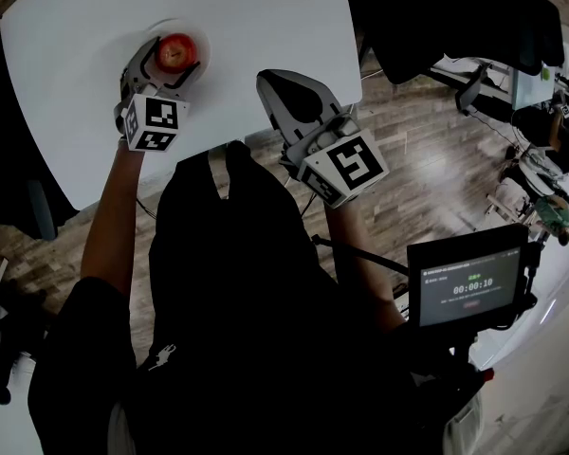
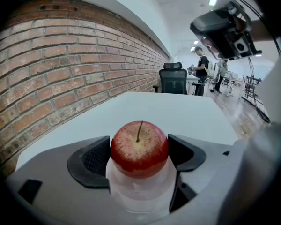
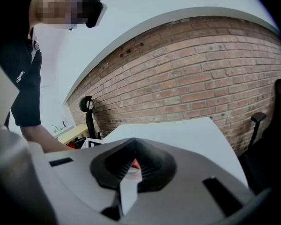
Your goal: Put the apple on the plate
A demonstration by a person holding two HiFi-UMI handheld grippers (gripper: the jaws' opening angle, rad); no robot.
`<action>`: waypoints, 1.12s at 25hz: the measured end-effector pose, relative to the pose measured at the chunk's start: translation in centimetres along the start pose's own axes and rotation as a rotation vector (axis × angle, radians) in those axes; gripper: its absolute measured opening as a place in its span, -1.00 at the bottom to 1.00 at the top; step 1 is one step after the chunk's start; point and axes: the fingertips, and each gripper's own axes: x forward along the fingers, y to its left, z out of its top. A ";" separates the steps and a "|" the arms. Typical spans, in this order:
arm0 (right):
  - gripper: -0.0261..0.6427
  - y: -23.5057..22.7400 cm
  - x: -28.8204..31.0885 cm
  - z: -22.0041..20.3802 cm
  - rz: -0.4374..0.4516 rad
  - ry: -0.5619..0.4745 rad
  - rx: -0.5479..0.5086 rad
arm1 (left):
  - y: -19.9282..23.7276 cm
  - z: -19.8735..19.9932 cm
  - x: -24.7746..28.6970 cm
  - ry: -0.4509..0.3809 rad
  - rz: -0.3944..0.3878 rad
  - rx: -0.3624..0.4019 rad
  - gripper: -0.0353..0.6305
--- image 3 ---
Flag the yellow table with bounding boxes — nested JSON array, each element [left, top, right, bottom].
[[58, 124, 89, 145]]

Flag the black office chair with headrest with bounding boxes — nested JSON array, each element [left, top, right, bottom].
[[79, 95, 103, 141]]

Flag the person's left forearm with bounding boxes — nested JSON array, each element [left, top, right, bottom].
[[20, 122, 73, 154]]

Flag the red apple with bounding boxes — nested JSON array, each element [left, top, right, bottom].
[[131, 158, 141, 171]]

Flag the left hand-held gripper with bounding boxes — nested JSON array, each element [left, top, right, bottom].
[[81, 137, 105, 150]]

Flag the black office chair with armrest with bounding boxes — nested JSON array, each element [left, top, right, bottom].
[[238, 64, 281, 196]]

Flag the black polo shirt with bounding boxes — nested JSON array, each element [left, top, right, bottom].
[[0, 0, 43, 128]]

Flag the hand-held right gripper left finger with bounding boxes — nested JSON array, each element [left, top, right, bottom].
[[90, 137, 135, 191]]

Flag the black and white head camera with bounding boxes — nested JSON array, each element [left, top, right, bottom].
[[81, 0, 108, 29]]

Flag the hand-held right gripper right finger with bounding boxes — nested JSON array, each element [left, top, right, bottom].
[[134, 137, 178, 194]]

